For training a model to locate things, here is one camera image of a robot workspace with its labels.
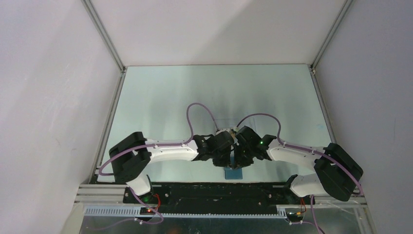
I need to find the right aluminium frame rail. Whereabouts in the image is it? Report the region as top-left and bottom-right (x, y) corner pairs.
(308, 0), (355, 143)

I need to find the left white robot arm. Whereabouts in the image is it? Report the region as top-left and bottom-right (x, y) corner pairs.
(98, 131), (234, 203)

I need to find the aluminium frame rail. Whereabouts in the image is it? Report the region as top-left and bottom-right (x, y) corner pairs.
(80, 0), (127, 176)
(308, 0), (355, 143)

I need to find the blue card holder wallet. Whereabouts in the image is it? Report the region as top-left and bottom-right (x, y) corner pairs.
(224, 168), (243, 180)

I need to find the left aluminium frame rail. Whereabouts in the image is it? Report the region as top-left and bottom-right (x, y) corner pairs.
(80, 0), (127, 176)

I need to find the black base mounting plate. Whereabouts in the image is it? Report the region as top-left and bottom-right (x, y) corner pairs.
(139, 182), (311, 215)

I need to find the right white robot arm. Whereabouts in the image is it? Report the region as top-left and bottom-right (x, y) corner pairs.
(234, 126), (364, 204)

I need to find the clear acrylic box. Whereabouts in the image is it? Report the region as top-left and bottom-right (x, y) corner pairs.
(216, 117), (257, 132)

